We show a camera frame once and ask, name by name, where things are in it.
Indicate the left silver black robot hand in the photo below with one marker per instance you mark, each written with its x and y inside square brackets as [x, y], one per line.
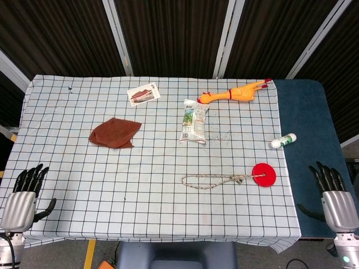
[19, 206]

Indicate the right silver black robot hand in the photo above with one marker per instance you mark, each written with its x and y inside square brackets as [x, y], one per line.
[335, 207]

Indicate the red plastic disc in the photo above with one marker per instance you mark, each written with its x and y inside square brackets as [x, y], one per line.
[264, 174]

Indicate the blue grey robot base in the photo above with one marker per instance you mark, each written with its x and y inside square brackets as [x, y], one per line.
[176, 255]

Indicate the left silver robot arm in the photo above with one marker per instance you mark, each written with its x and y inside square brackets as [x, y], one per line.
[9, 249]

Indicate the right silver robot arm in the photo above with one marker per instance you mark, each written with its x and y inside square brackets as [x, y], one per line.
[346, 250]

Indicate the dark teal table mat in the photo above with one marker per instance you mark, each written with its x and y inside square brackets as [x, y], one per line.
[308, 140]

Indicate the small white green bottle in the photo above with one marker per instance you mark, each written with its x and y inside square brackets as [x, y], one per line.
[281, 141]

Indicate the small orange object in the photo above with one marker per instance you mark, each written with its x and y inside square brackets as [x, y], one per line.
[106, 265]

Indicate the brown folded cloth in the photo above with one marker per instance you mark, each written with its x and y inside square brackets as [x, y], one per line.
[115, 133]

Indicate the white checkered tablecloth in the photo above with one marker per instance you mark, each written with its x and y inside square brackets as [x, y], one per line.
[151, 168]

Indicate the yellow rubber chicken toy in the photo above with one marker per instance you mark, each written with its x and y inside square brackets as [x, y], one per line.
[232, 93]

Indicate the snack bag green white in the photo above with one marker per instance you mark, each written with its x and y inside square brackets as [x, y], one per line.
[193, 123]

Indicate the postcard with red building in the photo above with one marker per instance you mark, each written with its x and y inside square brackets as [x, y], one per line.
[143, 94]

